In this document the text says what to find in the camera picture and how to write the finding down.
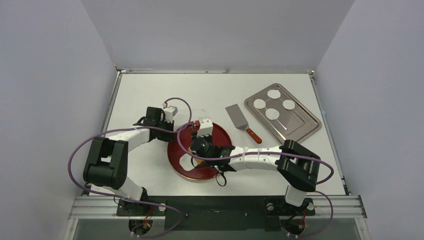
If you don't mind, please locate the wooden dough roller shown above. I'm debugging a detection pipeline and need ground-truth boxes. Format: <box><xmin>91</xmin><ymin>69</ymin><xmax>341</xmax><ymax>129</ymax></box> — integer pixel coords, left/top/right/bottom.
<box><xmin>188</xmin><ymin>148</ymin><xmax>205</xmax><ymax>169</ymax></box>

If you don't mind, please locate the round red lacquer tray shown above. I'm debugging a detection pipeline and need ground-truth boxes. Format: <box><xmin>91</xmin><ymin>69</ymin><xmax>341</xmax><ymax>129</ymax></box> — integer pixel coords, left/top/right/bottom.
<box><xmin>167</xmin><ymin>123</ymin><xmax>232</xmax><ymax>181</ymax></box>

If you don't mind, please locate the white dough piece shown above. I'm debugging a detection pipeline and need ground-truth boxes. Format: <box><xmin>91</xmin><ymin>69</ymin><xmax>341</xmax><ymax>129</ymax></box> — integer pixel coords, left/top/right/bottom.
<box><xmin>179</xmin><ymin>154</ymin><xmax>199</xmax><ymax>172</ymax></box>

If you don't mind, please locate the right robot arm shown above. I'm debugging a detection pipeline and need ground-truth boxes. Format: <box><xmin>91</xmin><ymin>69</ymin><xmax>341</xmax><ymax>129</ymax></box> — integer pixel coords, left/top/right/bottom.
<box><xmin>189</xmin><ymin>137</ymin><xmax>320</xmax><ymax>214</ymax></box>

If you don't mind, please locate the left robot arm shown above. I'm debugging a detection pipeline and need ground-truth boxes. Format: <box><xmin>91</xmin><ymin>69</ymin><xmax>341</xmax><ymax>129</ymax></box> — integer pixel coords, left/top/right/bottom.
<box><xmin>83</xmin><ymin>106</ymin><xmax>178</xmax><ymax>215</ymax></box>

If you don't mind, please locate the white dumpling wrapper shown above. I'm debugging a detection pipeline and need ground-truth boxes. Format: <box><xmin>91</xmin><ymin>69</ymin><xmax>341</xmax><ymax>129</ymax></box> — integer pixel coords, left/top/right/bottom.
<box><xmin>267</xmin><ymin>89</ymin><xmax>281</xmax><ymax>100</ymax></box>
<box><xmin>253</xmin><ymin>99</ymin><xmax>266</xmax><ymax>110</ymax></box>
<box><xmin>282</xmin><ymin>99</ymin><xmax>296</xmax><ymax>111</ymax></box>
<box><xmin>265</xmin><ymin>108</ymin><xmax>280</xmax><ymax>121</ymax></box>

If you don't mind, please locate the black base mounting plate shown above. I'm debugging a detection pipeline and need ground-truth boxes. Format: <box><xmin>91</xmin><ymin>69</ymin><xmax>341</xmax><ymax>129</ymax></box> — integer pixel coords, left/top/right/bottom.
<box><xmin>115</xmin><ymin>195</ymin><xmax>316</xmax><ymax>234</ymax></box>

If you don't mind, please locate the rectangular steel tray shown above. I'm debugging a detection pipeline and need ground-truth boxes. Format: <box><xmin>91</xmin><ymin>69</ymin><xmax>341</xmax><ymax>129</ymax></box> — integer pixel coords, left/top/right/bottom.
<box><xmin>244</xmin><ymin>83</ymin><xmax>322</xmax><ymax>144</ymax></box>

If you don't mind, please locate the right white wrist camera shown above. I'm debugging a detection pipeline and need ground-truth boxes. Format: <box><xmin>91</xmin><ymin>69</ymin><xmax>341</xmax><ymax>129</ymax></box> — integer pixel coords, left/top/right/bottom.
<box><xmin>196</xmin><ymin>117</ymin><xmax>214</xmax><ymax>138</ymax></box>

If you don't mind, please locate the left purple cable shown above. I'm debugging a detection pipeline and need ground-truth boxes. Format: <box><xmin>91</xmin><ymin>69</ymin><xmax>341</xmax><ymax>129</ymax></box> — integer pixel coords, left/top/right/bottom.
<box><xmin>67</xmin><ymin>97</ymin><xmax>193</xmax><ymax>240</ymax></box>

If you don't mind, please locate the aluminium frame rail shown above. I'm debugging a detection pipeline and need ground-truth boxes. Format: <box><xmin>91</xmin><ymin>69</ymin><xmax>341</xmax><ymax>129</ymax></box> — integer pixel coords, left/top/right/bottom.
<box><xmin>68</xmin><ymin>196</ymin><xmax>368</xmax><ymax>221</ymax></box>

